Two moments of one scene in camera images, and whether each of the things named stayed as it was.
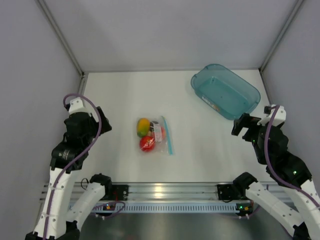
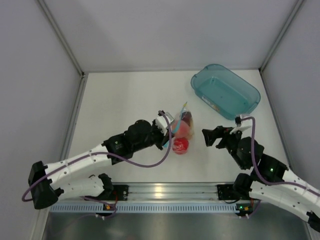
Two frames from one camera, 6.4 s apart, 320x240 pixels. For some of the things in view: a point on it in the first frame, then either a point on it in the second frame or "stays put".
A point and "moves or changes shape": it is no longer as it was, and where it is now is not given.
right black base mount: x=228 y=192 stays put
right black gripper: x=244 y=121 to x=220 y=131
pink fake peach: x=160 y=132 moves or changes shape
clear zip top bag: x=154 y=135 moves or changes shape
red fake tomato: x=147 y=143 moves or changes shape
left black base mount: x=119 y=192 stays put
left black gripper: x=105 y=126 to x=163 y=139
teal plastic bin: x=225 y=93 stays put
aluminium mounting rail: x=152 y=191 stays put
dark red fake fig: x=152 y=125 moves or changes shape
